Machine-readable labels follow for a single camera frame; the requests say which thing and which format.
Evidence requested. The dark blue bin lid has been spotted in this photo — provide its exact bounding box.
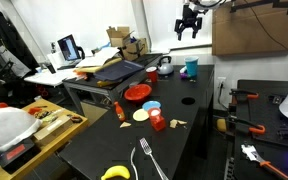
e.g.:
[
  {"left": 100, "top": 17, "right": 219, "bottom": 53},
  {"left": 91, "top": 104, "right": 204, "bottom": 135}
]
[{"left": 93, "top": 59, "right": 146, "bottom": 83}]

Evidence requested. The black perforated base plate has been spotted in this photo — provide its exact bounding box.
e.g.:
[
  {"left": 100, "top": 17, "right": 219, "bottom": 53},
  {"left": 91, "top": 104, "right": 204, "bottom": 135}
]
[{"left": 233, "top": 79, "right": 288, "bottom": 180}]

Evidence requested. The small blue plate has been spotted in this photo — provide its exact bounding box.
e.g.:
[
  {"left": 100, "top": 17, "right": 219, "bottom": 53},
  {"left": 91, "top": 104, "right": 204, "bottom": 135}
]
[{"left": 141, "top": 100, "right": 162, "bottom": 112}]

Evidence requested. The red plastic party cup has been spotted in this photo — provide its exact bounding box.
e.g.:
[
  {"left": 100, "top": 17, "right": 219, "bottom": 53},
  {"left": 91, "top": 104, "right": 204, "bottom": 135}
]
[{"left": 145, "top": 66, "right": 159, "bottom": 84}]

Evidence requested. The silver kettle black handle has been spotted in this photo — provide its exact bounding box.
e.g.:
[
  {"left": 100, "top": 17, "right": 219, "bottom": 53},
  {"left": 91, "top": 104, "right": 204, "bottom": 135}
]
[{"left": 156, "top": 55, "right": 175, "bottom": 76}]

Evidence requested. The tan flat box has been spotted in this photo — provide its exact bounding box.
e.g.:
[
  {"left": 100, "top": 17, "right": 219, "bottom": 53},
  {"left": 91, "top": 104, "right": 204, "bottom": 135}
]
[{"left": 33, "top": 114, "right": 73, "bottom": 141}]

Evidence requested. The white wall outlet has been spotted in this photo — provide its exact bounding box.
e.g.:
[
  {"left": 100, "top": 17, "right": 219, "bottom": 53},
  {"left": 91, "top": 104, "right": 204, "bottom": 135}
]
[{"left": 217, "top": 76, "right": 227, "bottom": 89}]

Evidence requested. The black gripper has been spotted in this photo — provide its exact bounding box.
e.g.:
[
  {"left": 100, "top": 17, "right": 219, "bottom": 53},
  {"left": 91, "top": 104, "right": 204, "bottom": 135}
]
[{"left": 174, "top": 3, "right": 203, "bottom": 42}]

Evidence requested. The white table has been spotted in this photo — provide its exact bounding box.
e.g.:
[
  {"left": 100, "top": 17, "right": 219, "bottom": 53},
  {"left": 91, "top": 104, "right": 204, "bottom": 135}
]
[{"left": 23, "top": 64, "right": 85, "bottom": 88}]

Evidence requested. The white rounded cover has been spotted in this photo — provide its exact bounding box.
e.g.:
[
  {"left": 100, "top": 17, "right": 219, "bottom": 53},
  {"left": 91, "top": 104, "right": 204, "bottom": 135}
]
[{"left": 0, "top": 106, "right": 43, "bottom": 153}]

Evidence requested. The black cable chain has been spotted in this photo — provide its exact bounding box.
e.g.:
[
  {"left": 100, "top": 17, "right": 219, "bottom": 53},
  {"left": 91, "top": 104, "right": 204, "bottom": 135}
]
[{"left": 224, "top": 156, "right": 236, "bottom": 180}]

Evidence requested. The grey metal frame table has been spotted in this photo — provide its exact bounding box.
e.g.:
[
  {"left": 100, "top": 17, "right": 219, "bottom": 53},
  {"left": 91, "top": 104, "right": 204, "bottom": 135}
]
[{"left": 62, "top": 52, "right": 164, "bottom": 116}]

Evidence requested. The silver fork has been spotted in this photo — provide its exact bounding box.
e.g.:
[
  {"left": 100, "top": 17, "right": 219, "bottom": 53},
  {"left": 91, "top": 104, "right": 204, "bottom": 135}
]
[{"left": 139, "top": 137, "right": 170, "bottom": 180}]

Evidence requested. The toy banana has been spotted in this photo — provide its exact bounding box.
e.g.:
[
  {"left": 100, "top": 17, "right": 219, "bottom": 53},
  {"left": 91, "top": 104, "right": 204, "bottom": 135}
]
[{"left": 100, "top": 165, "right": 131, "bottom": 180}]

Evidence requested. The black scale red display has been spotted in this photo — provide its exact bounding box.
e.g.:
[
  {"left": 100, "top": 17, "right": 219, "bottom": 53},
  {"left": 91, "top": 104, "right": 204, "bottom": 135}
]
[{"left": 0, "top": 138, "right": 42, "bottom": 169}]

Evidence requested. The teal blue plastic cup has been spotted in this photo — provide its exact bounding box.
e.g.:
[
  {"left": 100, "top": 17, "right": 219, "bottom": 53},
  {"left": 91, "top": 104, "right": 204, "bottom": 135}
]
[{"left": 184, "top": 58, "right": 199, "bottom": 78}]

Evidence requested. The wooden table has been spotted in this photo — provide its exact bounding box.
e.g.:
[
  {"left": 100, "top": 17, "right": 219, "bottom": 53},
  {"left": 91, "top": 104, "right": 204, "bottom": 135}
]
[{"left": 0, "top": 98, "right": 90, "bottom": 180}]

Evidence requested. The open cardboard box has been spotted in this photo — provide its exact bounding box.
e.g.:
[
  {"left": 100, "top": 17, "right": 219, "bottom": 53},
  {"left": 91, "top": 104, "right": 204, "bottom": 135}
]
[
  {"left": 121, "top": 37, "right": 149, "bottom": 62},
  {"left": 105, "top": 26, "right": 135, "bottom": 48}
]

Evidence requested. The red bowl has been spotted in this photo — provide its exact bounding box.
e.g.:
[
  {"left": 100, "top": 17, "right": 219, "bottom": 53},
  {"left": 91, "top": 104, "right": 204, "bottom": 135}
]
[{"left": 123, "top": 83, "right": 153, "bottom": 102}]

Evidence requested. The small cream plate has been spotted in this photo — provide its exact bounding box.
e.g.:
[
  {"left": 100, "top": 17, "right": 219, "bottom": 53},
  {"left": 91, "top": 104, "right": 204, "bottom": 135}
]
[{"left": 132, "top": 108, "right": 150, "bottom": 123}]

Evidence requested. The black hanging fabric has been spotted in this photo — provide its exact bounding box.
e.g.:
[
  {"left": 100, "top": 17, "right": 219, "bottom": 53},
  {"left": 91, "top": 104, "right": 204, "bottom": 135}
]
[{"left": 0, "top": 6, "right": 38, "bottom": 78}]

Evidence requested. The wooden board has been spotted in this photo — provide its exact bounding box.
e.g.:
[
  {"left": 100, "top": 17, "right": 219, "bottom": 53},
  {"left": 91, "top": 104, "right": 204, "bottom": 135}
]
[{"left": 73, "top": 57, "right": 123, "bottom": 74}]

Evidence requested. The open laptop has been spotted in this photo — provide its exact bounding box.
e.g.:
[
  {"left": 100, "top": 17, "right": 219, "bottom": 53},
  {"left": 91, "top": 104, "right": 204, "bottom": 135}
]
[{"left": 56, "top": 33, "right": 86, "bottom": 63}]

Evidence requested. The orange measuring cup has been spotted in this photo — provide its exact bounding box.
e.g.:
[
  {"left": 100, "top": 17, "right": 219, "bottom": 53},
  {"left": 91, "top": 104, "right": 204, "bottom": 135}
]
[{"left": 147, "top": 107, "right": 167, "bottom": 132}]

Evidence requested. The silver spoon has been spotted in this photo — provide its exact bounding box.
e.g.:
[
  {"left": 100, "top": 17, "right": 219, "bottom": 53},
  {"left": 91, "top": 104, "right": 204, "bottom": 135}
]
[{"left": 129, "top": 146, "right": 140, "bottom": 180}]

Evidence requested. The large cardboard panel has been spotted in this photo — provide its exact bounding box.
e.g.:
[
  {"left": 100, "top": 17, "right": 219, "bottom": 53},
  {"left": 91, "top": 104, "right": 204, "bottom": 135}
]
[{"left": 211, "top": 0, "right": 288, "bottom": 57}]

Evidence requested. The orange hot sauce bottle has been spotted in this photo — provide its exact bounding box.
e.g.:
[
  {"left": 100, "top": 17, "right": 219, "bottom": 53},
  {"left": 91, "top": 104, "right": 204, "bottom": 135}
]
[{"left": 113, "top": 101, "right": 126, "bottom": 123}]

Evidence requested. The white paper pile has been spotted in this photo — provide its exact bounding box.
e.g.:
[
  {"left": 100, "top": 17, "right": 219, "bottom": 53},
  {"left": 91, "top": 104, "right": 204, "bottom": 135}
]
[{"left": 75, "top": 46, "right": 121, "bottom": 69}]

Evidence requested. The yellow sponge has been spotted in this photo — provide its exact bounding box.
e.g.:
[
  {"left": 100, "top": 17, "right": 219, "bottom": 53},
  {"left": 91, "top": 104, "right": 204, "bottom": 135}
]
[{"left": 216, "top": 118, "right": 228, "bottom": 133}]

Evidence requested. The black orange bar clamp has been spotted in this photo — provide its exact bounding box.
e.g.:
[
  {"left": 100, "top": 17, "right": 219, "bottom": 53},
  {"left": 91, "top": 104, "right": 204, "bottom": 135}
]
[
  {"left": 229, "top": 88, "right": 260, "bottom": 104},
  {"left": 228, "top": 114, "right": 267, "bottom": 135}
]

